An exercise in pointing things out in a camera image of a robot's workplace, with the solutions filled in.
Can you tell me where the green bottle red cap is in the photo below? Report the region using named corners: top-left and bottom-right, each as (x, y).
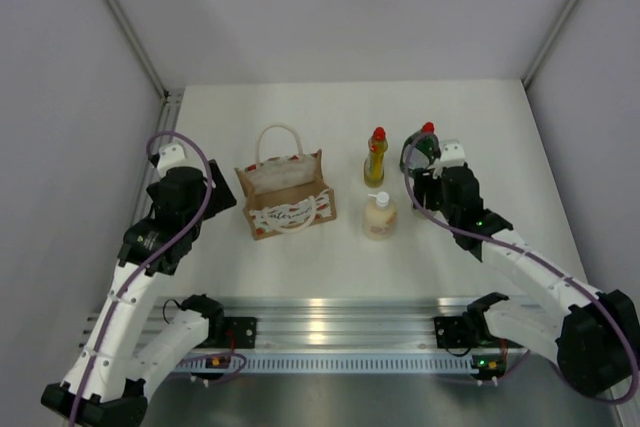
top-left (399, 122), bottom-right (441, 177)

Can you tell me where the burlap canvas bag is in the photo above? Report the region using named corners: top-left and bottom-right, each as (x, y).
top-left (235, 123), bottom-right (337, 240)

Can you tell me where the cream pump lotion bottle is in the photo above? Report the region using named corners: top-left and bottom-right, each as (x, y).
top-left (362, 191), bottom-right (398, 240)

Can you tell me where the yellow oil bottle red cap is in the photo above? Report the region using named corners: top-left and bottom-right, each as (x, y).
top-left (363, 127), bottom-right (388, 188)

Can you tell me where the white-capped pale green bottle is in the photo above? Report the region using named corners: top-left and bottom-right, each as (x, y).
top-left (412, 197), bottom-right (424, 215)

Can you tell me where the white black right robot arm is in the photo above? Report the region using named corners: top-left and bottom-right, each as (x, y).
top-left (402, 162), bottom-right (639, 405)

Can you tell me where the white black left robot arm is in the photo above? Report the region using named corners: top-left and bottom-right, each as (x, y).
top-left (41, 160), bottom-right (237, 426)

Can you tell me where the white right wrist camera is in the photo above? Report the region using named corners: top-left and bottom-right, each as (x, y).
top-left (432, 140), bottom-right (466, 178)

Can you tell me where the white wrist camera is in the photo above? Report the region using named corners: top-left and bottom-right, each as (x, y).
top-left (150, 141), bottom-right (188, 178)
top-left (432, 140), bottom-right (466, 178)

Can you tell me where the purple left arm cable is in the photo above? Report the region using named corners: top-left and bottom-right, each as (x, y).
top-left (67, 130), bottom-right (249, 427)

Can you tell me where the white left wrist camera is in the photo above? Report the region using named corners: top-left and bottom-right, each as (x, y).
top-left (150, 141), bottom-right (188, 178)

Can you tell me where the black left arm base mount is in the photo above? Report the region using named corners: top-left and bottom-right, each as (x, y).
top-left (221, 317), bottom-right (258, 350)

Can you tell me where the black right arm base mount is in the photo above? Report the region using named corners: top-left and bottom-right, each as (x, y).
top-left (433, 315), bottom-right (520, 350)

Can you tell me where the aluminium frame rail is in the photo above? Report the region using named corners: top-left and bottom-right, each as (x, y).
top-left (79, 295), bottom-right (626, 354)

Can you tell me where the perforated cable duct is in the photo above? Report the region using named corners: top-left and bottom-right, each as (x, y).
top-left (174, 353), bottom-right (481, 375)

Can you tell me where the left corner aluminium post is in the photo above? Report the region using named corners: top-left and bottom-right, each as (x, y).
top-left (102, 0), bottom-right (168, 103)

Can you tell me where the corner aluminium post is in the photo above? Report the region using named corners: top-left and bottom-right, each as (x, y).
top-left (102, 0), bottom-right (168, 103)
top-left (521, 0), bottom-right (584, 91)

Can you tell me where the right corner aluminium post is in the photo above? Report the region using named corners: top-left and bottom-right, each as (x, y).
top-left (521, 0), bottom-right (584, 91)

